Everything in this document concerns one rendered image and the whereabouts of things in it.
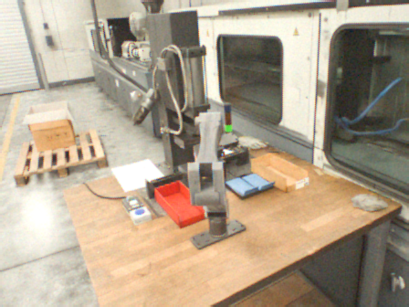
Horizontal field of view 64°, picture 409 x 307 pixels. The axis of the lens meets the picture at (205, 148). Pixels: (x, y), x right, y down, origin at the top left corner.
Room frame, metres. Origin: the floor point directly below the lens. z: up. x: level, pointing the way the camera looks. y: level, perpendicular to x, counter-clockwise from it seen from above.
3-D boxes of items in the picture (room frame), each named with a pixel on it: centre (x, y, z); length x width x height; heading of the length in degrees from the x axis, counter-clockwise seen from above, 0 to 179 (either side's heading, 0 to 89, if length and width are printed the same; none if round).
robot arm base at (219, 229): (0.98, -0.02, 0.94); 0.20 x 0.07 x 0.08; 117
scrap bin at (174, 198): (1.17, 0.12, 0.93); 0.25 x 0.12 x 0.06; 27
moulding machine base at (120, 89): (7.08, 1.37, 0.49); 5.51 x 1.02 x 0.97; 24
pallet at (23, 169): (4.06, 1.89, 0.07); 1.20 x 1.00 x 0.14; 21
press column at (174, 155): (1.64, 0.14, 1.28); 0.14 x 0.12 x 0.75; 117
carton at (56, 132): (4.33, 2.03, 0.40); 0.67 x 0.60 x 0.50; 19
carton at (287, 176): (1.36, -0.33, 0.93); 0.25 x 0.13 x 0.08; 27
